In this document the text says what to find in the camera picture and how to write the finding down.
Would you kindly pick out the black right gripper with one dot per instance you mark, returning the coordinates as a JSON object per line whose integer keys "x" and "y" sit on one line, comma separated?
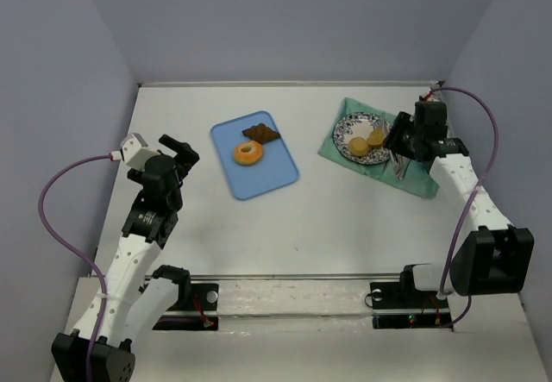
{"x": 397, "y": 131}

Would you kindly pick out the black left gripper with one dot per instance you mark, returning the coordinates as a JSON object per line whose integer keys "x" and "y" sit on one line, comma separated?
{"x": 184, "y": 154}

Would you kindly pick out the oval seeded bread roll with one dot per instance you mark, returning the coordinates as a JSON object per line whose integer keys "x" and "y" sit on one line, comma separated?
{"x": 376, "y": 138}

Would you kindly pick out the metal kitchen tongs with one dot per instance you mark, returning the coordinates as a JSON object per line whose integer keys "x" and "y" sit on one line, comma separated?
{"x": 396, "y": 163}

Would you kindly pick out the round yellow bun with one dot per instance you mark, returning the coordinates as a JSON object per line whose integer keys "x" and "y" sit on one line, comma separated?
{"x": 358, "y": 147}

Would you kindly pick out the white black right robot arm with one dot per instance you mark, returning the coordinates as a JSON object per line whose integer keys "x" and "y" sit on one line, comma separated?
{"x": 489, "y": 254}

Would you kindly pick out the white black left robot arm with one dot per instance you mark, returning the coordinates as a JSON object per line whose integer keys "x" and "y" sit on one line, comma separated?
{"x": 126, "y": 305}

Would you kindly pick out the green cloth mat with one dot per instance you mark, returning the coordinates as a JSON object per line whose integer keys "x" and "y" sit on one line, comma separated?
{"x": 417, "y": 181}

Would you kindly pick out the blue floral plate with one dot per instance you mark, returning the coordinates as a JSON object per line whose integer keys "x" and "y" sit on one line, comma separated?
{"x": 354, "y": 125}

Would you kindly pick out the orange glazed donut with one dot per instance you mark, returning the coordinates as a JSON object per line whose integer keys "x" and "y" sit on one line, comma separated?
{"x": 248, "y": 153}

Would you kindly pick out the dark brown croissant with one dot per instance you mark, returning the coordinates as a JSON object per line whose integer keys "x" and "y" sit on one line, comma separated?
{"x": 261, "y": 133}

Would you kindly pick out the blue plastic tray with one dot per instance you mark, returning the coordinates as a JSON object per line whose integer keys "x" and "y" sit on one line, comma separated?
{"x": 276, "y": 168}

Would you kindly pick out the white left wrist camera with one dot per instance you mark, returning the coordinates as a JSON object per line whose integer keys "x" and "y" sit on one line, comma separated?
{"x": 136, "y": 152}

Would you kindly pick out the aluminium front rail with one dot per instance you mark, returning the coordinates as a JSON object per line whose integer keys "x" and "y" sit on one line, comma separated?
{"x": 311, "y": 276}

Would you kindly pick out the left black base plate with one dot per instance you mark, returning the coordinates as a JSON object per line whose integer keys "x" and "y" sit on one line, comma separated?
{"x": 196, "y": 313}

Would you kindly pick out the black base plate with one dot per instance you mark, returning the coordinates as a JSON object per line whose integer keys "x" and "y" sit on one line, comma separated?
{"x": 196, "y": 313}
{"x": 394, "y": 307}

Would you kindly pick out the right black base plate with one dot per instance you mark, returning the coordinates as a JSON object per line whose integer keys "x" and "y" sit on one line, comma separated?
{"x": 394, "y": 307}

